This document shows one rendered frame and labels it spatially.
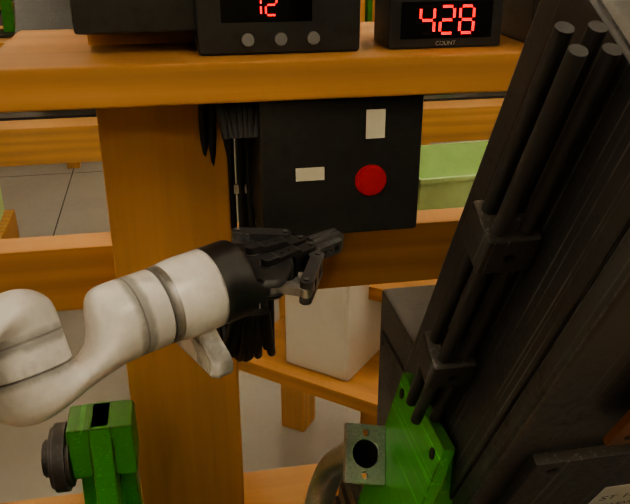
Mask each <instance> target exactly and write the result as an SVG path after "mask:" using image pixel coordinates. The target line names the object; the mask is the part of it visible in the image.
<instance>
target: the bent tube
mask: <svg viewBox="0 0 630 504"><path fill-rule="evenodd" d="M363 430H366V431H367V436H364V435H363ZM385 440H386V427H385V426H379V425H370V424H361V423H352V422H347V423H345V428H344V444H343V445H340V446H338V447H335V448H333V449H331V450H330V451H328V452H327V453H326V454H325V455H324V456H323V457H322V459H321V460H320V462H319V463H318V465H317V467H316V469H315V471H314V473H313V476H312V478H311V481H310V484H309V488H308V491H307V495H306V500H305V504H333V502H334V499H335V495H336V492H337V489H338V487H339V485H340V483H341V481H342V479H343V483H353V484H364V485H375V486H384V485H385ZM362 473H366V479H364V478H363V477H362Z"/></svg>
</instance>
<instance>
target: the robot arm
mask: <svg viewBox="0 0 630 504"><path fill-rule="evenodd" d="M267 238H270V239H267ZM266 239H267V240H266ZM343 239H344V235H343V233H341V232H339V231H338V230H336V229H335V228H331V229H328V230H322V231H320V232H317V233H314V234H311V235H308V236H305V235H296V236H292V235H291V231H290V230H288V229H273V228H247V227H235V228H233V229H232V242H230V241H227V240H220V241H217V242H214V243H211V244H208V245H205V246H202V247H199V248H196V249H193V250H191V251H188V252H185V253H182V254H179V255H176V256H173V257H170V258H167V259H165V260H162V261H160V262H158V263H156V264H154V265H153V266H150V267H148V268H146V269H143V270H140V271H137V272H134V273H131V274H128V275H125V276H122V277H119V278H117V279H114V280H111V281H108V282H105V283H102V284H100V285H97V286H95V287H93V288H92V289H90V290H89V291H88V292H87V294H86V295H85V297H84V301H83V317H84V328H85V338H84V344H83V346H82V348H81V350H80V351H79V353H78V354H77V355H76V356H75V357H74V359H73V358H72V357H71V356H72V354H71V351H70V349H69V346H68V343H67V340H66V337H65V334H64V332H63V329H62V326H61V322H60V319H59V317H58V314H57V311H56V309H55V307H54V305H53V303H52V302H51V300H50V299H49V298H48V297H46V296H45V295H44V294H42V293H40V292H37V291H34V290H30V289H13V290H9V291H5V292H2V293H0V422H1V423H3V424H5V425H9V426H15V427H26V426H32V425H36V424H39V423H42V422H44V421H46V420H48V419H50V418H52V417H53V416H55V415H56V414H58V413H59V412H61V411H62V410H64V409H65V408H66V407H68V406H69V405H70V404H71V403H73V402H74V401H75V400H76V399H78V398H79V397H80V396H81V395H82V394H84V393H85V392H86V391H87V390H89V389H90V388H91V387H92V386H94V385H95V384H96V383H98V382H99V381H100V380H102V379H103V378H105V377H106V376H107V375H109V374H110V373H112V372H113V371H115V370H116V369H118V368H120V367H121V366H123V365H125V364H126V363H128V362H130V361H132V360H134V359H136V358H139V357H141V356H144V355H146V354H148V353H151V352H153V351H156V350H158V349H160V348H163V347H165V346H168V345H170V344H173V343H177V344H178V345H179V346H180V347H181V348H182V349H183V350H184V351H185V352H186V353H187V354H188V355H189V356H190V357H191V358H192V359H193V360H194V361H195V362H197V364H199V366H201V368H203V369H204V370H205V371H206V372H207V373H208V374H209V375H210V376H211V377H212V378H216V379H219V378H221V377H223V376H225V375H227V374H230V373H232V372H233V360H232V357H231V355H230V353H229V351H228V349H227V348H226V346H225V344H224V343H223V341H222V339H221V337H220V336H219V334H218V332H217V330H216V329H217V328H219V327H221V326H224V325H226V324H229V323H231V322H234V321H236V320H238V319H241V318H243V317H246V316H248V315H250V314H251V313H252V312H253V311H254V309H255V308H256V307H257V306H258V305H259V304H260V303H261V302H262V301H265V300H275V299H279V298H281V297H282V296H283V295H284V294H286V295H292V296H298V297H299V303H300V304H302V305H310V304H311V303H312V301H313V298H314V296H315V293H316V291H317V288H318V286H319V283H320V281H321V278H322V275H323V270H322V267H323V259H325V258H328V257H331V256H333V255H336V254H338V253H340V252H341V250H342V248H343Z"/></svg>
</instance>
